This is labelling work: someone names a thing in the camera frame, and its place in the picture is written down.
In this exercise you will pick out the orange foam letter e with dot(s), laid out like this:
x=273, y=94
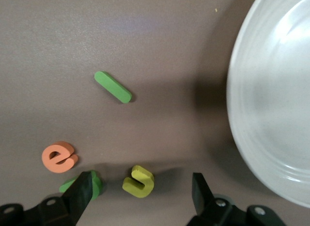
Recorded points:
x=48, y=163

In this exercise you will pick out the green foam letter p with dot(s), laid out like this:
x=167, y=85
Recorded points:
x=97, y=184

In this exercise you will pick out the yellow foam letter u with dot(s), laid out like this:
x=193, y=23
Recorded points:
x=130, y=187

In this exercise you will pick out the brown table mat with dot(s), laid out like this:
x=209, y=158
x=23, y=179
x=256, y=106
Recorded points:
x=72, y=41

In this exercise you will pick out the beige brown plate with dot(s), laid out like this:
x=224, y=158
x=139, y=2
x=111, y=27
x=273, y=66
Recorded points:
x=278, y=90

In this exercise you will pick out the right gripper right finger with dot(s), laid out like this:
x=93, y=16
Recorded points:
x=201, y=197

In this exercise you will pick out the green foam letter l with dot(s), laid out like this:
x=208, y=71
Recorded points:
x=112, y=87

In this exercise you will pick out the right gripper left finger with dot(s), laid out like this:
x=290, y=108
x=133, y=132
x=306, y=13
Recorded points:
x=82, y=194

